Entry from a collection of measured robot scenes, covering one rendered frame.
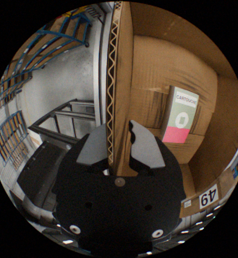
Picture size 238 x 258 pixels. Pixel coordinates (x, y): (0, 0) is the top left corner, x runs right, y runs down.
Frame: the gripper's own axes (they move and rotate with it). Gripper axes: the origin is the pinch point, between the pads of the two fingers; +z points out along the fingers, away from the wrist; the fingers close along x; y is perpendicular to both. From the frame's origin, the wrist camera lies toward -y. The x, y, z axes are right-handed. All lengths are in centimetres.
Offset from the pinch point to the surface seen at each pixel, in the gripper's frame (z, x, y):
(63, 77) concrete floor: 93, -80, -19
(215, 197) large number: -21, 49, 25
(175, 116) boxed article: 4.1, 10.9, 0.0
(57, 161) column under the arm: 3.6, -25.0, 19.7
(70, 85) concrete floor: 92, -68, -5
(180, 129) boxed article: 3.8, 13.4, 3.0
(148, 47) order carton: 8.0, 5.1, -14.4
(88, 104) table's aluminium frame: 73, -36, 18
